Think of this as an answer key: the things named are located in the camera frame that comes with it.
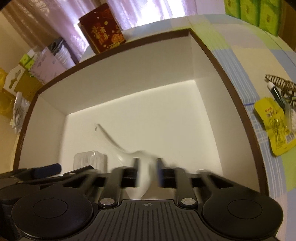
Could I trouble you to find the white plastic rice spoon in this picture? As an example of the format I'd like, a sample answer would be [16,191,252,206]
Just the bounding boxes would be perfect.
[95,124,158,200]

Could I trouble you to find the yellow snack pouch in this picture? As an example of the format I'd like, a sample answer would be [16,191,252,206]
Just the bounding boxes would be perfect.
[254,97,295,156]

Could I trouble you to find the clear plastic cotton swab case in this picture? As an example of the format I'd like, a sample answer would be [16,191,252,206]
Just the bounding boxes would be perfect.
[73,151,107,173]

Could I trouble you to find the green tissue pack bundle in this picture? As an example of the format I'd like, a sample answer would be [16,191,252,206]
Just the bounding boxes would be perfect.
[224,0,282,36]

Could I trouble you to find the brown cardboard box white inside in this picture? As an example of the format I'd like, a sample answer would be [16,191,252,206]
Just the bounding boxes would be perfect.
[14,29,269,194]

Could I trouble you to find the brown cardboard carton white insert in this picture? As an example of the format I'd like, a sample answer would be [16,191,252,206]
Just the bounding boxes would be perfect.
[4,65,43,101]

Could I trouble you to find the dark red gift box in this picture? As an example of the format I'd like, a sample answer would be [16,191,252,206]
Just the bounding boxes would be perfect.
[79,3,126,54]

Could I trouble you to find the checked pastel tablecloth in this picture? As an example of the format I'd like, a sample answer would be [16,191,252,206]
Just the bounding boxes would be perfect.
[121,14,296,209]

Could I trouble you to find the dark green lip gel tube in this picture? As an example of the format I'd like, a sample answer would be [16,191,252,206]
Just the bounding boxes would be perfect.
[267,81,285,110]

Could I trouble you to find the pink paper bag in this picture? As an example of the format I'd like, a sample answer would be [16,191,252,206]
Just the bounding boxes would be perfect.
[30,47,66,85]

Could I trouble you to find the purple curtain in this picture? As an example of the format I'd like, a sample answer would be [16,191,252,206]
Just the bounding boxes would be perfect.
[1,0,197,58]

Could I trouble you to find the white plastic bucket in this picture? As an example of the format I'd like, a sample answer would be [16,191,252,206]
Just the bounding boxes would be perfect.
[55,45,75,69]

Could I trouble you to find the crumpled silver plastic bag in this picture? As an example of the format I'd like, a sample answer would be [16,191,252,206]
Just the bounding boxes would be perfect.
[10,92,31,134]

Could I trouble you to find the brown striped hair claw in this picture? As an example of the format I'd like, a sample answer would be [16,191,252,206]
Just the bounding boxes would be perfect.
[265,74,296,105]

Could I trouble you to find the yellow plastic bag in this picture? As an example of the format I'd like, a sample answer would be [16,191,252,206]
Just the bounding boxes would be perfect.
[0,68,16,119]

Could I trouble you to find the small green tissue boxes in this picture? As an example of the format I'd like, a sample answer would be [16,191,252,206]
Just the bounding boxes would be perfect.
[19,49,40,70]

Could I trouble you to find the bag of cotton swabs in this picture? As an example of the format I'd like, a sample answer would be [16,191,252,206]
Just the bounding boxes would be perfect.
[285,102,296,133]

